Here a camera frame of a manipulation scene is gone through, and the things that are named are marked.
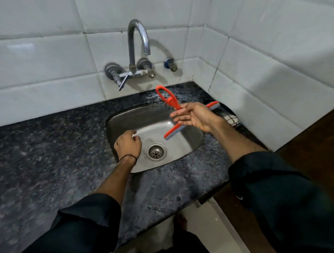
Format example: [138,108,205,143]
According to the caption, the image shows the small blue-capped wall tap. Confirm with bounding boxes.
[164,57,178,72]

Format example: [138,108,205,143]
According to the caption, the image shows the person's left dark sleeve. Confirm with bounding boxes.
[22,193,122,253]

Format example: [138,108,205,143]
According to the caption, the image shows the chrome wall faucet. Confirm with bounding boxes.
[104,19,156,92]

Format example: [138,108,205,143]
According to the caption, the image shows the stainless steel sink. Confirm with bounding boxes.
[105,102,205,174]

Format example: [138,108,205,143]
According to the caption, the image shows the orange squeegee with grey blade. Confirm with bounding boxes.
[156,85,221,141]

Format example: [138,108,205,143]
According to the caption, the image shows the brown wooden door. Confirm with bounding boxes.
[213,109,334,253]

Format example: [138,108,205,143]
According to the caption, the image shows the person's left hand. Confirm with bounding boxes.
[113,130,143,163]

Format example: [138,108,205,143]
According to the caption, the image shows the person's dark sleeve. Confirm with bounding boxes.
[228,151,334,253]
[22,193,122,253]

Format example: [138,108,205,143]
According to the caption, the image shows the checkered cleaning cloth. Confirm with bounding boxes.
[218,105,240,128]

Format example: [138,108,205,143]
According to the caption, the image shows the person's legs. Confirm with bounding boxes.
[156,212,209,253]

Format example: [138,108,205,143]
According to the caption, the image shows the person's left forearm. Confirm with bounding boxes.
[95,156,137,206]

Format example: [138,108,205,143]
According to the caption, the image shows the black wrist band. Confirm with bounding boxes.
[119,154,138,163]

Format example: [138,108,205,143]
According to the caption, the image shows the person's right hand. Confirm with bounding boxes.
[169,102,222,133]

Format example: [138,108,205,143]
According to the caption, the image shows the person's right dark sleeve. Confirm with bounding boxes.
[228,151,334,253]

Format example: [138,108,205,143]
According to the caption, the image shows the person's right forearm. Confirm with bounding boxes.
[208,117,268,165]

